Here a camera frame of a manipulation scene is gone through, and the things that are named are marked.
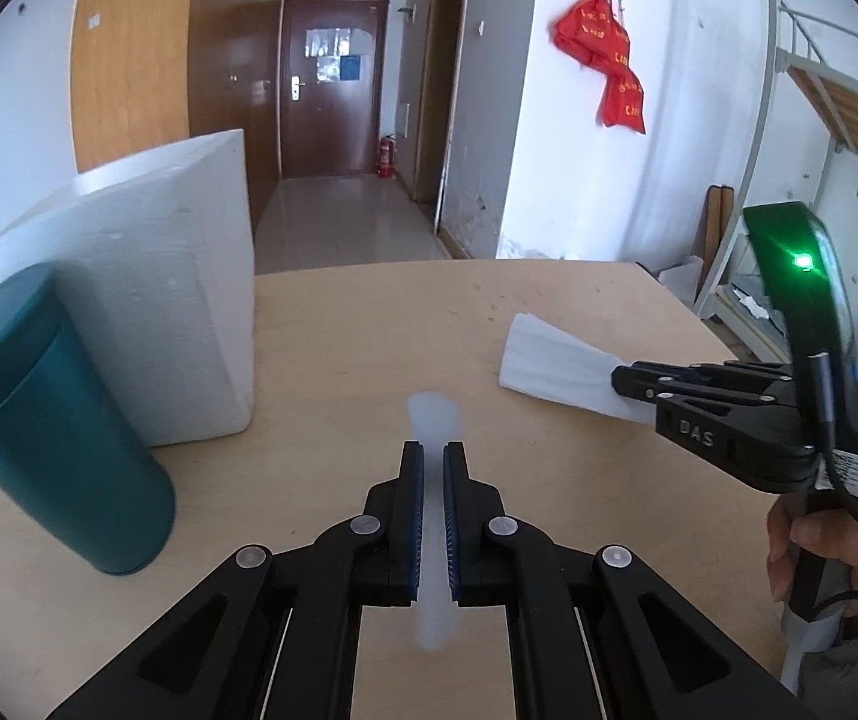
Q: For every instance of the red hanging bags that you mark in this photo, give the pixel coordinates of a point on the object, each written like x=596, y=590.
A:
x=590, y=33

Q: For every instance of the gripper camera display module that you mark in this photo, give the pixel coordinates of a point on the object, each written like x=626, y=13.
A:
x=803, y=280

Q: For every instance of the dark brown entrance door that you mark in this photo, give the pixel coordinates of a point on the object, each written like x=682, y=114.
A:
x=333, y=53

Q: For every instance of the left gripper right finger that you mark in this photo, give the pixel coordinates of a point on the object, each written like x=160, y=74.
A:
x=594, y=635

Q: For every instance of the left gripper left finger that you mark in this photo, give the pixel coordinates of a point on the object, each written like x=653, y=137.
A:
x=271, y=635

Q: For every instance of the side door frame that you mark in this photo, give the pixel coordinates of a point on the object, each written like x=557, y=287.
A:
x=438, y=80

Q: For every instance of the white foam box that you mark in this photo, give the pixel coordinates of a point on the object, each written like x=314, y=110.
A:
x=154, y=261

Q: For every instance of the wooden wardrobe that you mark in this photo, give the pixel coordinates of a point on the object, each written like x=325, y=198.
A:
x=146, y=73

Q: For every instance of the teal cylindrical canister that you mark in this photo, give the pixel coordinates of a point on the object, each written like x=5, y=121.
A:
x=68, y=457

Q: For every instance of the person's right hand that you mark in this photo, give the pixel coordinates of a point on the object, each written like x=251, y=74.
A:
x=830, y=534

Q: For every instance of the white tissue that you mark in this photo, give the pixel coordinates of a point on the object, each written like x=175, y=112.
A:
x=541, y=361

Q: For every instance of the white foam strip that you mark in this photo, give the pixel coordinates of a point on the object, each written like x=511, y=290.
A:
x=435, y=422

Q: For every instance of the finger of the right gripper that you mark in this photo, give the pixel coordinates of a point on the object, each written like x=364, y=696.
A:
x=714, y=372
x=631, y=384

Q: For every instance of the red fire extinguisher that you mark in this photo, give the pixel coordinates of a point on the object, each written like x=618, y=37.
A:
x=386, y=157

